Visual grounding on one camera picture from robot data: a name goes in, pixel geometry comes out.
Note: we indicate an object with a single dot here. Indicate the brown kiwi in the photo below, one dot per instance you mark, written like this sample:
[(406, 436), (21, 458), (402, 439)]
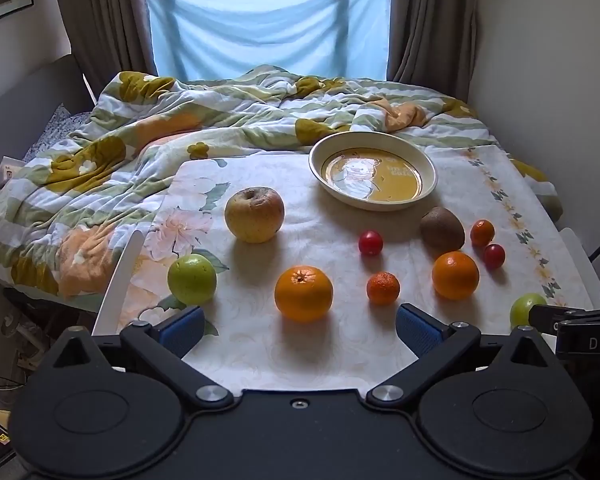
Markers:
[(441, 228)]

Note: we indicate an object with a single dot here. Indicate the green striped floral blanket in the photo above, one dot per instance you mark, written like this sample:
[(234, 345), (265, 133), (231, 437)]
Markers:
[(130, 160)]

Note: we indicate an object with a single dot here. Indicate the white socket box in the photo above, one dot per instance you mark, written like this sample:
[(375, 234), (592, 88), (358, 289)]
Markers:
[(7, 172)]

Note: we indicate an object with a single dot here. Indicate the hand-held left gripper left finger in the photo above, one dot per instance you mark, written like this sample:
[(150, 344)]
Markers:
[(184, 331)]

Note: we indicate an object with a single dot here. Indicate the brown curtain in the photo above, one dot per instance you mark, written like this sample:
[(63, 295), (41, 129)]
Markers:
[(105, 15), (430, 20)]

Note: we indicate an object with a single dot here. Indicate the small smooth orange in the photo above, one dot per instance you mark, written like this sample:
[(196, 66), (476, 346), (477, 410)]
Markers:
[(482, 232)]

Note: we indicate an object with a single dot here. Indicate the red cherry tomato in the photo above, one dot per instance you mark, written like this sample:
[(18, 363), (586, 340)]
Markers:
[(494, 256), (370, 242)]

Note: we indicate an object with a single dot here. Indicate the cream ceramic bowl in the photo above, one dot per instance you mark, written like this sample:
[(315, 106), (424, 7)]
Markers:
[(370, 175)]

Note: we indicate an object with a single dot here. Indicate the floral white tablecloth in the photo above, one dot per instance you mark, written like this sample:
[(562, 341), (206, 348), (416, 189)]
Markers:
[(300, 355)]

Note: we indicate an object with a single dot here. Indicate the yellow red apple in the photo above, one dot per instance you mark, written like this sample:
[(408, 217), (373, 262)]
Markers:
[(254, 215)]

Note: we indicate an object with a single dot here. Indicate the small wrinkled mandarin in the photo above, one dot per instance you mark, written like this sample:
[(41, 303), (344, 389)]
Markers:
[(383, 288)]

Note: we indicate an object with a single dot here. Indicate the large orange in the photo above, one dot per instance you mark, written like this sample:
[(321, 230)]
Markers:
[(455, 275), (303, 293)]

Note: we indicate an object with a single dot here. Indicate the grey bed headboard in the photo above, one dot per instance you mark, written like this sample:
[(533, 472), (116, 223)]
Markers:
[(25, 105)]

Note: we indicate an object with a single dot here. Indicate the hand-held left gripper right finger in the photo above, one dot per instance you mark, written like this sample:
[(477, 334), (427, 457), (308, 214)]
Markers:
[(416, 330)]

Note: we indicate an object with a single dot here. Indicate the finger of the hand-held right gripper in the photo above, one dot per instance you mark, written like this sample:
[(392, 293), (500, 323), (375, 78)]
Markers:
[(542, 317)]

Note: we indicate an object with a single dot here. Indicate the green apple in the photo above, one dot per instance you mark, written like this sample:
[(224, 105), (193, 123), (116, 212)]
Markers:
[(522, 310), (192, 279)]

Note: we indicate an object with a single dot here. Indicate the grey floral bedsheet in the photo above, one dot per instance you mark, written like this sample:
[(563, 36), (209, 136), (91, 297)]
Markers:
[(60, 127)]

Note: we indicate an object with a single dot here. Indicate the light blue window cloth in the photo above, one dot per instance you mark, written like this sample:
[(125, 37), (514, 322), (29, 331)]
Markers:
[(270, 25)]

